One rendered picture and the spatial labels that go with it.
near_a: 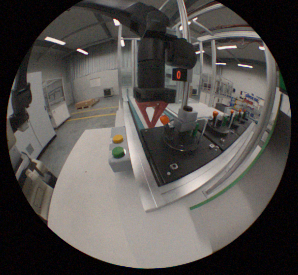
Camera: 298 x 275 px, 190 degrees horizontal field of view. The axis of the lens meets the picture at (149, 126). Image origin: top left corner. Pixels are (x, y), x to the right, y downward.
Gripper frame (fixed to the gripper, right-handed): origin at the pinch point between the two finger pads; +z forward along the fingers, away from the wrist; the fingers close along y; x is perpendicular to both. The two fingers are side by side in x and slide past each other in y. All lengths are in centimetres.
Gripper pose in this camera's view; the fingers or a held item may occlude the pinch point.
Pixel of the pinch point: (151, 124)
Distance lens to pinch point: 21.8
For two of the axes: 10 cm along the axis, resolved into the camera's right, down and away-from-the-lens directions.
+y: -3.0, -4.7, 8.3
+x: -9.6, 1.5, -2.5
